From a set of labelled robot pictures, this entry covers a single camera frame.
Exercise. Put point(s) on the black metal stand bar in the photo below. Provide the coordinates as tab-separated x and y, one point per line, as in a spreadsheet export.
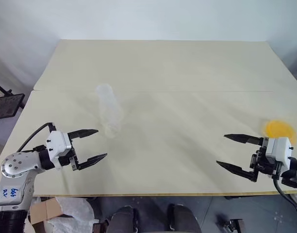
1	88

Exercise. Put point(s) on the brown cardboard box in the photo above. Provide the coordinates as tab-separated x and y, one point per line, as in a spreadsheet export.
45	211

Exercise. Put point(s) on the dark brown floor object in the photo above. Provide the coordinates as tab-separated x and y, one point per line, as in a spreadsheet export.
234	225

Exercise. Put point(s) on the yellow round lid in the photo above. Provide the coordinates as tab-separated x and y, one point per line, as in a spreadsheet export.
279	128

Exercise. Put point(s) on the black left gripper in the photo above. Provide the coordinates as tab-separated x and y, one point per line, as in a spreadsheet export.
73	159

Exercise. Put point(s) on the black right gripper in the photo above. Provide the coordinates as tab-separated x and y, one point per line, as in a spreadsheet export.
262	161

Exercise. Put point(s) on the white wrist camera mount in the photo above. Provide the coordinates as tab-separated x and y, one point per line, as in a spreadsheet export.
279	150
56	144

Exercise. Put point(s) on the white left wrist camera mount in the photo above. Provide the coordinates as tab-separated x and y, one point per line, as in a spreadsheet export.
56	144

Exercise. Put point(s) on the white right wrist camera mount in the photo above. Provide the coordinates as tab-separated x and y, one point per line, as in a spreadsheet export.
279	150

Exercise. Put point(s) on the dark rounded shape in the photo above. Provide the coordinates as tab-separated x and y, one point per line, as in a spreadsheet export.
182	218
125	219

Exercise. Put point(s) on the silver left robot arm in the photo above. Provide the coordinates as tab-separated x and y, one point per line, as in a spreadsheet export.
16	167

